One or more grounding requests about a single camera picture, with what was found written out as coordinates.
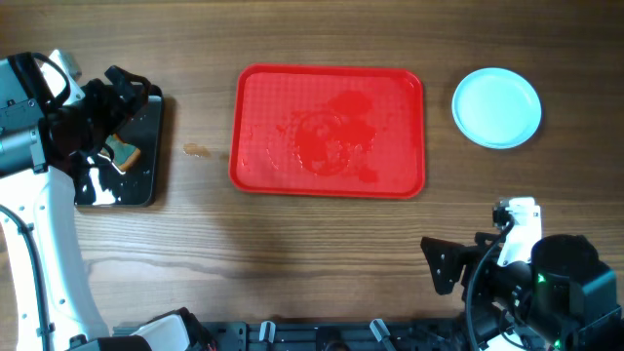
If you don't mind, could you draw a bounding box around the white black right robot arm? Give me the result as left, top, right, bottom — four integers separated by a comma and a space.
420, 232, 623, 350

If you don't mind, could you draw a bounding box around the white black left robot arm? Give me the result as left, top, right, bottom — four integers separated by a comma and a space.
1, 52, 215, 351

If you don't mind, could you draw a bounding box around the light blue plate back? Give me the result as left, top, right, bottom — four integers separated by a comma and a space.
450, 68, 543, 149

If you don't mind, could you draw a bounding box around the green and orange sponge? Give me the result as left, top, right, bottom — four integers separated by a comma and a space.
99, 135, 141, 173

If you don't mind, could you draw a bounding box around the black water tray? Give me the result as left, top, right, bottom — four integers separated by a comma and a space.
74, 86, 165, 207

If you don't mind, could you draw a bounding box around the red serving tray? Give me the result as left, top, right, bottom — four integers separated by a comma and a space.
229, 63, 426, 199

